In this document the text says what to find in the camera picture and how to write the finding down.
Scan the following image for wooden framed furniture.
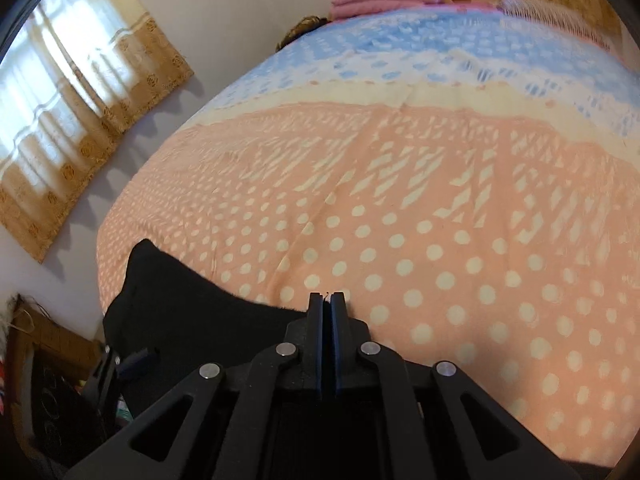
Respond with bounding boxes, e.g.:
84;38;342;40
4;295;101;468

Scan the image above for polka dot bed sheet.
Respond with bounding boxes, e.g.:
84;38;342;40
96;8;639;466

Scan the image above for striped pillow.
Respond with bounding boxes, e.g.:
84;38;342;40
497;0;622;50

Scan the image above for beige curtain side window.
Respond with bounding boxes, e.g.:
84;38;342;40
1;0;193;262

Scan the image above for black pants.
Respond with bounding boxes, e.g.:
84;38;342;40
103;240;306;416

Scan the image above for brown patterned cloth bundle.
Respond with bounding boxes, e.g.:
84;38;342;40
276;15;330;52

